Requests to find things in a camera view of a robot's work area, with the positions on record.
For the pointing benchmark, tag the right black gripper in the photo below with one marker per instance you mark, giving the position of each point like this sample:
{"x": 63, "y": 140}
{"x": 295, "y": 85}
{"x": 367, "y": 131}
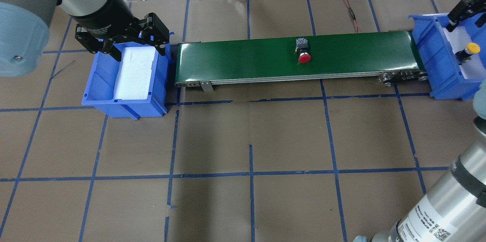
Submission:
{"x": 464, "y": 9}

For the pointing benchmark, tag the blue bin right side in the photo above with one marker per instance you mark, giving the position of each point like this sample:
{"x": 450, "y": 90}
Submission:
{"x": 449, "y": 79}

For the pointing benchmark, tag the yellow push button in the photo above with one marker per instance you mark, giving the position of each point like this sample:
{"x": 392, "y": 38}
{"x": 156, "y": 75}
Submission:
{"x": 466, "y": 54}

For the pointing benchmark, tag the blue bin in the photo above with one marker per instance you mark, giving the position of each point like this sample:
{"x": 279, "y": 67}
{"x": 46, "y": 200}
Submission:
{"x": 449, "y": 79}
{"x": 99, "y": 90}

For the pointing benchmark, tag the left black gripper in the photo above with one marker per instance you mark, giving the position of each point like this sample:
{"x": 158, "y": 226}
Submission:
{"x": 107, "y": 13}

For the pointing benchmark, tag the green conveyor belt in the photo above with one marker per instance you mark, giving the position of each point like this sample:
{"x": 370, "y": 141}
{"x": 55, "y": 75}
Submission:
{"x": 392, "y": 57}

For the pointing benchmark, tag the blue bin left side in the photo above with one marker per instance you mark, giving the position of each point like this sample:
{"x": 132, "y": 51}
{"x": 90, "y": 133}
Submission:
{"x": 99, "y": 90}

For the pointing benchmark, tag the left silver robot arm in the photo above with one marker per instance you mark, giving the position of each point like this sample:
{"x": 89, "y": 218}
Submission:
{"x": 25, "y": 30}

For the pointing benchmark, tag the red push button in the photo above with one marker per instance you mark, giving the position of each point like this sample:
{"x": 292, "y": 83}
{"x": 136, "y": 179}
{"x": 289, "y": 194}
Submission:
{"x": 302, "y": 50}

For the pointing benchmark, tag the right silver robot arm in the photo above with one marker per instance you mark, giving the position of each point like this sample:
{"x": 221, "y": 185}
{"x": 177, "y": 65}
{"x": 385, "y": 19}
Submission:
{"x": 453, "y": 209}

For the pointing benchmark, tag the white foam pad left bin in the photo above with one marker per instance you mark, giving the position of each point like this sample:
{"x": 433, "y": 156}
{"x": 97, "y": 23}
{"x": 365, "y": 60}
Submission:
{"x": 134, "y": 74}

